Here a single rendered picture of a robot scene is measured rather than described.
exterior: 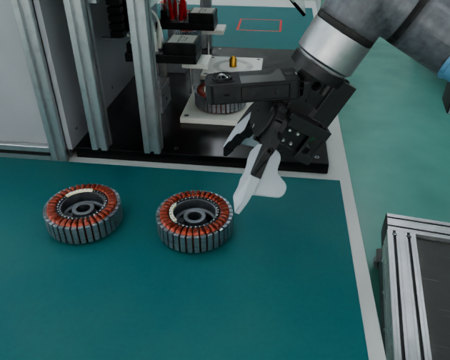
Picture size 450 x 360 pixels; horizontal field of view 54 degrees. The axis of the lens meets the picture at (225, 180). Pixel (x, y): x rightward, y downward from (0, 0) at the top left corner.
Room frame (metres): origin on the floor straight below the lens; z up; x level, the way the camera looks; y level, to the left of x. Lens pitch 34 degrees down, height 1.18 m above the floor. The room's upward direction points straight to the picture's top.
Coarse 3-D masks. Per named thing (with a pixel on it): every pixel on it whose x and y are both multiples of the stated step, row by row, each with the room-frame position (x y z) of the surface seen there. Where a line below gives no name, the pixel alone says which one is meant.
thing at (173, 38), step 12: (180, 36) 0.91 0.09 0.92; (192, 36) 0.91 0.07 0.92; (168, 48) 0.86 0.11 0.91; (180, 48) 0.86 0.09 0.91; (192, 48) 0.86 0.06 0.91; (132, 60) 0.87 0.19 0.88; (156, 60) 0.86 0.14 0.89; (168, 60) 0.86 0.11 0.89; (180, 60) 0.86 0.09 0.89; (192, 60) 0.85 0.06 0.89; (204, 60) 0.88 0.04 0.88
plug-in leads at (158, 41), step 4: (152, 12) 0.89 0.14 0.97; (156, 16) 0.90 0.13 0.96; (152, 20) 0.87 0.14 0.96; (160, 24) 0.90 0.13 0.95; (160, 28) 0.90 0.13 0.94; (160, 32) 0.89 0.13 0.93; (128, 36) 0.88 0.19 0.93; (160, 36) 0.89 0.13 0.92; (156, 40) 0.87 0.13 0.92; (160, 40) 0.89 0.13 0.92; (128, 44) 0.88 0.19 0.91; (156, 44) 0.87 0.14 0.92; (160, 44) 0.89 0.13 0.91; (128, 48) 0.88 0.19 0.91; (156, 48) 0.87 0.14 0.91; (160, 48) 0.89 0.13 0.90; (156, 52) 0.87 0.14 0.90
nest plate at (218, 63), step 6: (216, 60) 1.17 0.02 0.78; (222, 60) 1.17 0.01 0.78; (228, 60) 1.17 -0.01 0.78; (240, 60) 1.17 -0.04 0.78; (246, 60) 1.17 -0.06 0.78; (252, 60) 1.17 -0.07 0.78; (258, 60) 1.17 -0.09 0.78; (210, 66) 1.12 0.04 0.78; (216, 66) 1.12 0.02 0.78; (222, 66) 1.12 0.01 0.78; (228, 66) 1.12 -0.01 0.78; (240, 66) 1.12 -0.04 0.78; (246, 66) 1.12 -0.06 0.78; (252, 66) 1.12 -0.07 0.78; (258, 66) 1.12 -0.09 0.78; (204, 72) 1.08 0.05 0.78; (210, 72) 1.08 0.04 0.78; (204, 78) 1.06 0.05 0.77
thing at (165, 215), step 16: (192, 192) 0.55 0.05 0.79; (208, 192) 0.55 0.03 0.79; (160, 208) 0.51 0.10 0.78; (176, 208) 0.52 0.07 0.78; (192, 208) 0.53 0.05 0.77; (208, 208) 0.53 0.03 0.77; (224, 208) 0.51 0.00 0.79; (160, 224) 0.48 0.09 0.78; (176, 224) 0.47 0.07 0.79; (192, 224) 0.49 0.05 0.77; (208, 224) 0.47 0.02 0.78; (224, 224) 0.48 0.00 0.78; (176, 240) 0.45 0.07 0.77; (192, 240) 0.45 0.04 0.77; (208, 240) 0.45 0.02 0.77; (224, 240) 0.47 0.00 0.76
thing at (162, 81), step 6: (162, 78) 0.93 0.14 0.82; (168, 78) 0.93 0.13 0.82; (162, 84) 0.89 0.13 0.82; (168, 84) 0.92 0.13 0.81; (162, 90) 0.87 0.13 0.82; (168, 90) 0.92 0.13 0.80; (162, 96) 0.87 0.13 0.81; (168, 96) 0.91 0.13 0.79; (162, 102) 0.86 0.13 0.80; (168, 102) 0.91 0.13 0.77; (162, 108) 0.86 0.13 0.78
